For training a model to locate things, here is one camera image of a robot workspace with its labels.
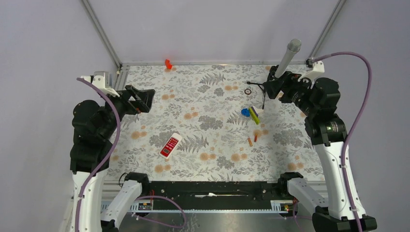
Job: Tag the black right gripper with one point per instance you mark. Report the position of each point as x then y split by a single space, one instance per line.
288 81

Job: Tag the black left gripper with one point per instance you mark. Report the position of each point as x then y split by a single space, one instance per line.
142 102

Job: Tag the white red remote control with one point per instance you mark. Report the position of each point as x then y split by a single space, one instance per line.
170 146

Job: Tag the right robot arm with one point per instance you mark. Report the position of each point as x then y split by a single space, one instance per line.
341 210

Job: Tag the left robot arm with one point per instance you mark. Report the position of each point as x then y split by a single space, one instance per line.
96 134

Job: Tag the black tripod mic stand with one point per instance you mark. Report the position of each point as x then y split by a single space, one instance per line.
261 88

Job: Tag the poker chip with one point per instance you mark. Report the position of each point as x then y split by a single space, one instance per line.
247 91

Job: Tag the white purple block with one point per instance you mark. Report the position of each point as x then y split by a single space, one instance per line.
256 111

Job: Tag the green lego brick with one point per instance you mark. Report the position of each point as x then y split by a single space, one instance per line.
254 115

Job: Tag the silver microphone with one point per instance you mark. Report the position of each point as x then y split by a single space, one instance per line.
293 47

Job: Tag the red plastic clip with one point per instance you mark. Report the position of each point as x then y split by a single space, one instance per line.
168 64

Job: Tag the floral table mat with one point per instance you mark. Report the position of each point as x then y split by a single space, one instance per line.
207 106

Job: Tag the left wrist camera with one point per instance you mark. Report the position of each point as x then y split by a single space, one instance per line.
101 80

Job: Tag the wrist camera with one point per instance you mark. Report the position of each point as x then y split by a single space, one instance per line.
101 80
315 70

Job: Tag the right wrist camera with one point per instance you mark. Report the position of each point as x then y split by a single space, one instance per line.
315 70

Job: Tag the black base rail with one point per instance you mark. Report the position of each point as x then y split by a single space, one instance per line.
215 195

